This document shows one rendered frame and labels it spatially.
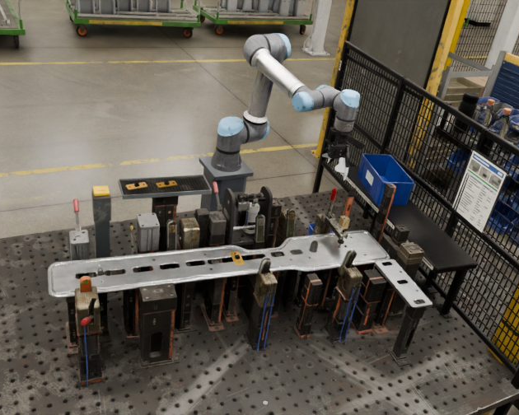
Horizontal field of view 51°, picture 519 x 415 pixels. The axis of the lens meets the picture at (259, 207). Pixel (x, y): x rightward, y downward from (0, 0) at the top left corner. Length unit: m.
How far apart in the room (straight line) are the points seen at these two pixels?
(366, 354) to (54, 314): 1.28
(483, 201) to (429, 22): 2.14
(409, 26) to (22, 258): 3.20
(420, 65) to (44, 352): 3.30
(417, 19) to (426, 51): 0.26
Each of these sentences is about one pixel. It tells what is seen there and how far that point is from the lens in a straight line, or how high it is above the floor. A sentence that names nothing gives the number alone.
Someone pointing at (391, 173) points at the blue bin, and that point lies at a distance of 2.91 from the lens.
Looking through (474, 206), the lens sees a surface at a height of 1.23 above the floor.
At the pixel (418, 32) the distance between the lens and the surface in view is 4.39.
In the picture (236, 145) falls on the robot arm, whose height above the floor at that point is 1.23.
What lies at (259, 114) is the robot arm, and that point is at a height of 1.37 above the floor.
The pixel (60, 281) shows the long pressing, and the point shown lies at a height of 1.00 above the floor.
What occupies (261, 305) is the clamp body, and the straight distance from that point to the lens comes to 2.07.
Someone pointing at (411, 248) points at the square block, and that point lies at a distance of 2.38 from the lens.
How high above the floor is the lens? 2.30
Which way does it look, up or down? 31 degrees down
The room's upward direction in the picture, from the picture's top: 9 degrees clockwise
